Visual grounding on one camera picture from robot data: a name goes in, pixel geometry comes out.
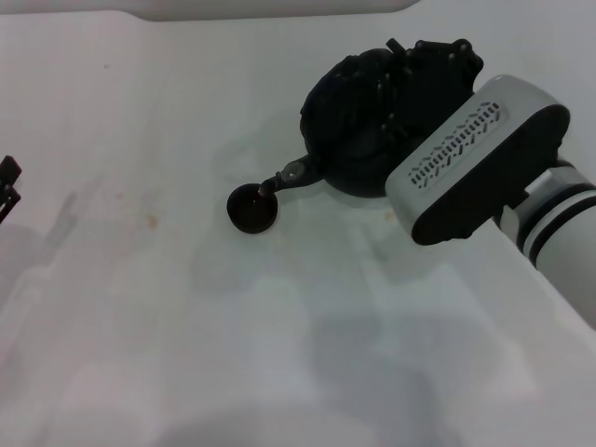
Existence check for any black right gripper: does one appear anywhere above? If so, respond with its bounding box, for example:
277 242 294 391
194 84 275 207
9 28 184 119
375 38 484 142

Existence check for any black round teapot with handle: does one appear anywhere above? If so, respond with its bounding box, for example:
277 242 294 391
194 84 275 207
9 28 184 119
257 48 423 199

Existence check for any small dark brown teacup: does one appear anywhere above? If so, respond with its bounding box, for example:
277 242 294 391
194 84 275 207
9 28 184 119
226 183 279 235

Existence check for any white vented wrist housing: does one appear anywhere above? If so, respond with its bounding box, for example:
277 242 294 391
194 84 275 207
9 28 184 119
385 74 572 247

